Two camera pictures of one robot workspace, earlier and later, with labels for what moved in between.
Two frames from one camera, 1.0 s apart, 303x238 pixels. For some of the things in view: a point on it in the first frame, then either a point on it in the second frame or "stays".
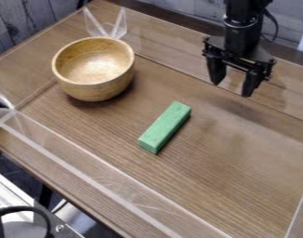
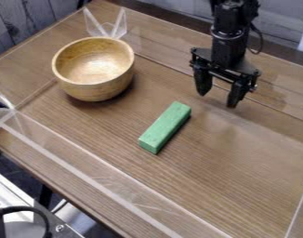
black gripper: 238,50 to 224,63
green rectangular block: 154,138 stays
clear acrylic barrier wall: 110,116 stays
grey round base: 24,230 stays
